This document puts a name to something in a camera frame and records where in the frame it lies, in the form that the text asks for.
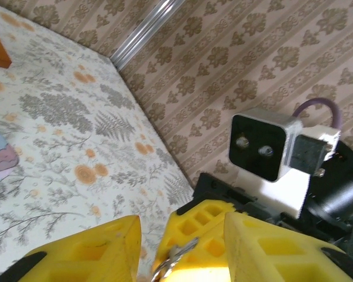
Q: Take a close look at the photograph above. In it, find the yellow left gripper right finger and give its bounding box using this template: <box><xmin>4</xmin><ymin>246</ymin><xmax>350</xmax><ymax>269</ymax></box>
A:
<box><xmin>225</xmin><ymin>211</ymin><xmax>353</xmax><ymax>282</ymax></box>

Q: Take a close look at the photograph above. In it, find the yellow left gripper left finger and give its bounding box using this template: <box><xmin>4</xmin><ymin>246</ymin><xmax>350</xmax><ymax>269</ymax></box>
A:
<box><xmin>17</xmin><ymin>215</ymin><xmax>142</xmax><ymax>282</ymax></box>

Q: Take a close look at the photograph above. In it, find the silver key with ring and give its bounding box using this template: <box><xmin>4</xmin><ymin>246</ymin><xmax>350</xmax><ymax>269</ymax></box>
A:
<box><xmin>151</xmin><ymin>237</ymin><xmax>199</xmax><ymax>282</ymax></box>

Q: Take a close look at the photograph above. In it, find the pastel cartoon tin box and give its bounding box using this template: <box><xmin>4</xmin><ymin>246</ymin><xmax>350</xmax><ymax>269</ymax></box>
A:
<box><xmin>0</xmin><ymin>117</ymin><xmax>19</xmax><ymax>193</ymax></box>

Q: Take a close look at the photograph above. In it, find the floral tablecloth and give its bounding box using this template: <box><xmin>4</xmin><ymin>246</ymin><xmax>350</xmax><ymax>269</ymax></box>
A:
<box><xmin>0</xmin><ymin>0</ymin><xmax>195</xmax><ymax>282</ymax></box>

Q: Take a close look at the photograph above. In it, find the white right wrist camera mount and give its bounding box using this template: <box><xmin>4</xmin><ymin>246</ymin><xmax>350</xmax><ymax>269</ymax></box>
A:
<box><xmin>237</xmin><ymin>125</ymin><xmax>342</xmax><ymax>219</ymax></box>

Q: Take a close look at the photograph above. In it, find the purple right wrist camera cable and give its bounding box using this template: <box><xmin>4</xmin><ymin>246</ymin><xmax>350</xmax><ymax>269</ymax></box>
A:
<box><xmin>294</xmin><ymin>97</ymin><xmax>342</xmax><ymax>130</ymax></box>

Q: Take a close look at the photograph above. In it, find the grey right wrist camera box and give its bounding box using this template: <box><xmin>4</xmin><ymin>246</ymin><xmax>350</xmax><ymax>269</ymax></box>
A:
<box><xmin>228</xmin><ymin>107</ymin><xmax>304</xmax><ymax>183</ymax></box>

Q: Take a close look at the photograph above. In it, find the aluminium frame post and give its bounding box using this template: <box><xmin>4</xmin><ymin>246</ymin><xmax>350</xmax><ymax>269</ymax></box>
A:
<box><xmin>111</xmin><ymin>0</ymin><xmax>184</xmax><ymax>69</ymax></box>

